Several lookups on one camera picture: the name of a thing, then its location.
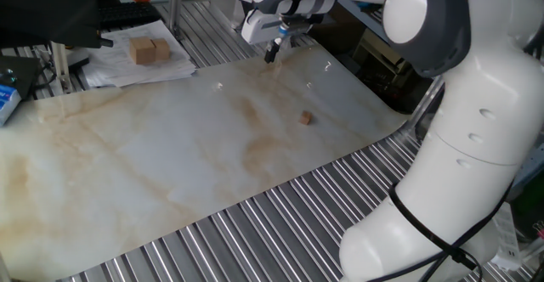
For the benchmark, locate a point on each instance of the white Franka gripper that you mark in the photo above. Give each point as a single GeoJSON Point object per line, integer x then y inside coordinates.
{"type": "Point", "coordinates": [255, 29]}

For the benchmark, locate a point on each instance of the grey wrist camera blue caps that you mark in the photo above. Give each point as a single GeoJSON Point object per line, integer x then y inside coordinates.
{"type": "Point", "coordinates": [293, 27]}

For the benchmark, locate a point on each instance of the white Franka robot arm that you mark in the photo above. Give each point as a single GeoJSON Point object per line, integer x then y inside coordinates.
{"type": "Point", "coordinates": [467, 146]}

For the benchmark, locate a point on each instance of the black keyboard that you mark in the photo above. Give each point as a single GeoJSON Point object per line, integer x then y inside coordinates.
{"type": "Point", "coordinates": [127, 15]}

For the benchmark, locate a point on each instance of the blue slotted shelf upright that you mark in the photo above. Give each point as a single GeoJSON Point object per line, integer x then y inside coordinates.
{"type": "Point", "coordinates": [529, 167]}

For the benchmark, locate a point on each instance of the medium wooden block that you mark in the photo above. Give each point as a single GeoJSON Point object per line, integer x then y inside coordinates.
{"type": "Point", "coordinates": [162, 49]}

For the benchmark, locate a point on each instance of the blue white tissue pack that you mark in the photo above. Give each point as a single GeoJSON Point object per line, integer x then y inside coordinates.
{"type": "Point", "coordinates": [7, 103]}

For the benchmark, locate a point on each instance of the marble pattern table mat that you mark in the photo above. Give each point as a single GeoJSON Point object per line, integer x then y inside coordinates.
{"type": "Point", "coordinates": [149, 154]}

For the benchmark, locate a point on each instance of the large wooden block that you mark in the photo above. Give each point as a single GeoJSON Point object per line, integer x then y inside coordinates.
{"type": "Point", "coordinates": [142, 52]}

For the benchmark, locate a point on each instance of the short aluminium profile post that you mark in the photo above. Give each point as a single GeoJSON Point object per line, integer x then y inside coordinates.
{"type": "Point", "coordinates": [59, 67]}

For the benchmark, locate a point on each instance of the white power strip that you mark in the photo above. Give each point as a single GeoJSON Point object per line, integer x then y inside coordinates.
{"type": "Point", "coordinates": [508, 235]}

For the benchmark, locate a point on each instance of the stack of white papers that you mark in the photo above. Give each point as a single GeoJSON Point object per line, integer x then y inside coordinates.
{"type": "Point", "coordinates": [140, 73]}

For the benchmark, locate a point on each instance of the black monitor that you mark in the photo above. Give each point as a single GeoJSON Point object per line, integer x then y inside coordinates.
{"type": "Point", "coordinates": [51, 10]}

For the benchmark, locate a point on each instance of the small wooden cube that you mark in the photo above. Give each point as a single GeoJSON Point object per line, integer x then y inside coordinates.
{"type": "Point", "coordinates": [305, 118]}

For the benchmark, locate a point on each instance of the black electronics rack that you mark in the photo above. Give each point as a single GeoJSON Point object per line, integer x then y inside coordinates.
{"type": "Point", "coordinates": [391, 78]}

